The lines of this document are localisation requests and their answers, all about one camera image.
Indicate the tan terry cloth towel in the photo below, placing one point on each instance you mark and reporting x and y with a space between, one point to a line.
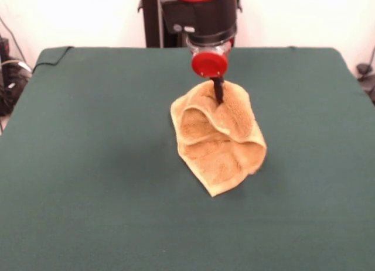
216 165

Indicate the dark green table cloth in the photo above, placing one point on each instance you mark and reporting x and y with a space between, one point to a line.
88 165

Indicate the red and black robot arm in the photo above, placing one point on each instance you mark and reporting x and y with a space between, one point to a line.
211 19

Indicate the black plug adapter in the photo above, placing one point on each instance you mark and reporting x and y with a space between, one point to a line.
363 69

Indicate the black metal stand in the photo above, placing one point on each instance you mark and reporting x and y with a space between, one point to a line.
152 25

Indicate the black power strip red switch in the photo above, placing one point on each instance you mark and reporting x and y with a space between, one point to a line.
4 48

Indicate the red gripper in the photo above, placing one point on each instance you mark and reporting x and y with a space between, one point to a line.
209 64

